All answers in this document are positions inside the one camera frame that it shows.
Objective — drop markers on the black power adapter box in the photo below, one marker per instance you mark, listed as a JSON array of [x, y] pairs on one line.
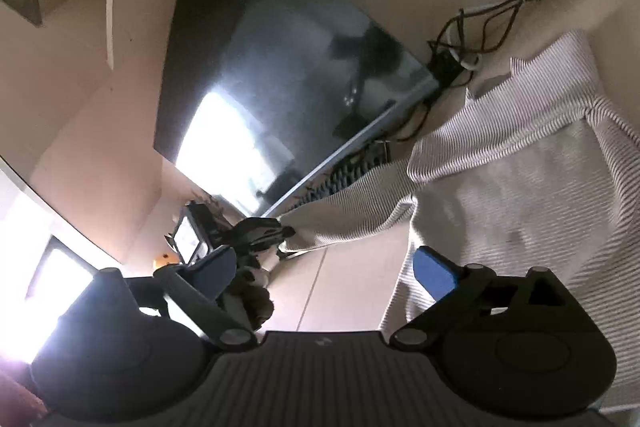
[[444, 68]]

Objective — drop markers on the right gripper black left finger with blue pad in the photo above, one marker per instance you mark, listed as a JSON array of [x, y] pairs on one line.
[[201, 292]]

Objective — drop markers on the black curved computer monitor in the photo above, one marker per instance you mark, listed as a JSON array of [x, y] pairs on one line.
[[259, 96]]

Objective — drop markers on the black computer keyboard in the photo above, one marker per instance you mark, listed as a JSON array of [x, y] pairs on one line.
[[345, 172]]

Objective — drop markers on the beige ribbed knit garment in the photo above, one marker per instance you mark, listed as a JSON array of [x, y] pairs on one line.
[[538, 168]]

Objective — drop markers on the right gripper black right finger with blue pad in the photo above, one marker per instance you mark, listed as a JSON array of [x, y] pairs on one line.
[[476, 308]]

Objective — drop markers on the small dark screen device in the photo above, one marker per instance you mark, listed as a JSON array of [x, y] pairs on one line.
[[197, 231]]

